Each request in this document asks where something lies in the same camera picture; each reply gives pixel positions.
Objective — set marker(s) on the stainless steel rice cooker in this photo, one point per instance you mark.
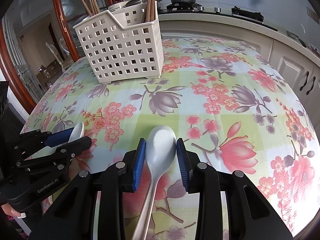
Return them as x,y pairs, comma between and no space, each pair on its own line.
120,5

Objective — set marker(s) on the red wooden sliding door frame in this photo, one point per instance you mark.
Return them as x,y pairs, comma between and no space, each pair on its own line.
34,33

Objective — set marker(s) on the white lower kitchen cabinets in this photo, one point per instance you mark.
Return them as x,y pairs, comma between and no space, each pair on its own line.
298,65

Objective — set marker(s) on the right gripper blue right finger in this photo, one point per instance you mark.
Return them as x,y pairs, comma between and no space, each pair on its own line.
250,215

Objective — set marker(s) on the cardboard boxes on floor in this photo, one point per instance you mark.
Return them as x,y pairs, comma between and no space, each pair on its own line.
48,75

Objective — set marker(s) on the brown chopstick bundle left compartment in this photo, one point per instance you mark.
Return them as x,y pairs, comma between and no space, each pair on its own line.
93,7

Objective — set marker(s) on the person's hand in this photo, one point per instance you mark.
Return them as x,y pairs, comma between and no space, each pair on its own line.
10,211

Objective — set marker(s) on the black gas cooktop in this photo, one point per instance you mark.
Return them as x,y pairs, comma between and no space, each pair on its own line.
220,11

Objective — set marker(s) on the white ceramic spoon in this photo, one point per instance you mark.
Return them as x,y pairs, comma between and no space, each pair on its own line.
159,155
77,133

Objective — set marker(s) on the cream perforated utensil basket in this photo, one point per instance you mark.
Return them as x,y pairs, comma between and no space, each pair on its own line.
121,45

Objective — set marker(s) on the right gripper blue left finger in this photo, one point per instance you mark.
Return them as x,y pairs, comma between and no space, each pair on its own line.
71,216

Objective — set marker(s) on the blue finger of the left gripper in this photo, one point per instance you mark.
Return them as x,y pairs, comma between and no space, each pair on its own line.
58,138
64,154

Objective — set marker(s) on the small ladle on counter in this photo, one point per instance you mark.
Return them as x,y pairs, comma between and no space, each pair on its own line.
296,38

